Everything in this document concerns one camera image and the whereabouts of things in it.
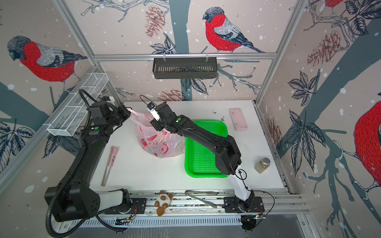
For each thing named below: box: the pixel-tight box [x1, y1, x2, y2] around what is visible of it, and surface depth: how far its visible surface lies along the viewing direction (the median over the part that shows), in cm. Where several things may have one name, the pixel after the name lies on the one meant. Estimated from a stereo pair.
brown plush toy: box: [154, 189, 174, 217], surface depth 74 cm
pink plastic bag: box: [127, 109, 186, 158], surface depth 87 cm
